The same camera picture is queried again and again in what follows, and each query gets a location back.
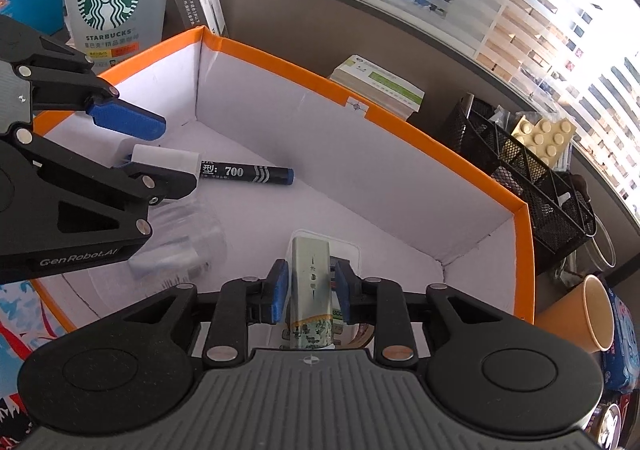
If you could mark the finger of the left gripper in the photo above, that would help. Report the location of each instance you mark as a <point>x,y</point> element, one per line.
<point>63,80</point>
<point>110,186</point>

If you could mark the orange cardboard box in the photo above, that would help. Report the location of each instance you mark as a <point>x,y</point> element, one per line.
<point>417,212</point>

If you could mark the yellow building block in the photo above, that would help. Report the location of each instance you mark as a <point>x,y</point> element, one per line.
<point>548,140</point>

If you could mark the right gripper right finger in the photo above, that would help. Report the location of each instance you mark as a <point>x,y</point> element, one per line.
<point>380,303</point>

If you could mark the green white rectangular tube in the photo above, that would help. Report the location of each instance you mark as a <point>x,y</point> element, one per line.
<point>309,320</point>

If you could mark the white power adapter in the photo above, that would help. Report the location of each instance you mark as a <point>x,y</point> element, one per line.
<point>143,156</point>

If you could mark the colourful anime desk mat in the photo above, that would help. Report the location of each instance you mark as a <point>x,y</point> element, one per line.
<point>26,325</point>

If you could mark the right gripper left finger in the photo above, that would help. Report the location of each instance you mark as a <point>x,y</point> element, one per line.
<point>239,304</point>

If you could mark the black marker pen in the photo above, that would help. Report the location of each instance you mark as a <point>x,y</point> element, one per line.
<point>247,173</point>

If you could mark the green white box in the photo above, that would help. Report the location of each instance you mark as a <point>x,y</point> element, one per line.
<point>378,85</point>

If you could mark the blue patterned pouch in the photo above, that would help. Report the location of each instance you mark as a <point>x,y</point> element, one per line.
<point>620,363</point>

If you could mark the paper cup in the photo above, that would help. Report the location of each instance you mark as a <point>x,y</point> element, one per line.
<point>584,317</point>

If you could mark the black mesh organizer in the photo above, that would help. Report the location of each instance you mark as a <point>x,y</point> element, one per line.
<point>562,219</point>

